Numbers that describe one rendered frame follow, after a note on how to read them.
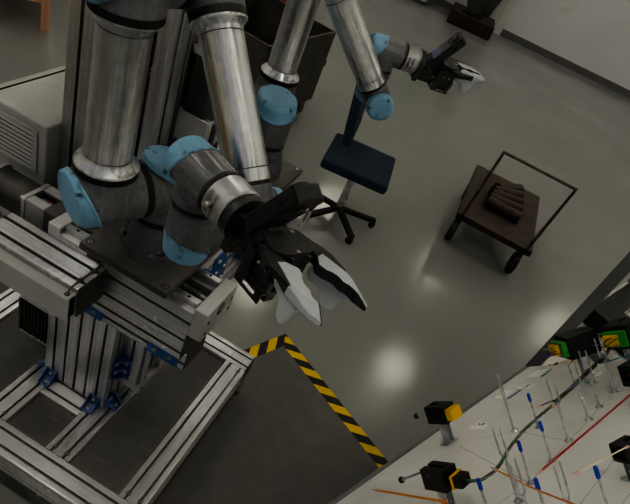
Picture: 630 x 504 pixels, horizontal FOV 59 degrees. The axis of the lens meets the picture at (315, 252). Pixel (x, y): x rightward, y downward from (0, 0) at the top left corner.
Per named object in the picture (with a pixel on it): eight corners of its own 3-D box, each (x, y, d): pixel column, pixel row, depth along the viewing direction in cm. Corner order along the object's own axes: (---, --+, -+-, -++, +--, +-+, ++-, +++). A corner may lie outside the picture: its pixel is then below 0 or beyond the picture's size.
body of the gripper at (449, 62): (443, 82, 168) (408, 69, 165) (458, 57, 162) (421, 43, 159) (447, 95, 163) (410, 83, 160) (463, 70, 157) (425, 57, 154)
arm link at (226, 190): (254, 174, 78) (208, 175, 72) (273, 193, 76) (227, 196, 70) (235, 216, 82) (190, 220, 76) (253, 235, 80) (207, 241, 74)
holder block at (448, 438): (426, 436, 149) (416, 400, 149) (464, 438, 139) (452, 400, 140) (416, 443, 145) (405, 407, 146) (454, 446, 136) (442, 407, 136)
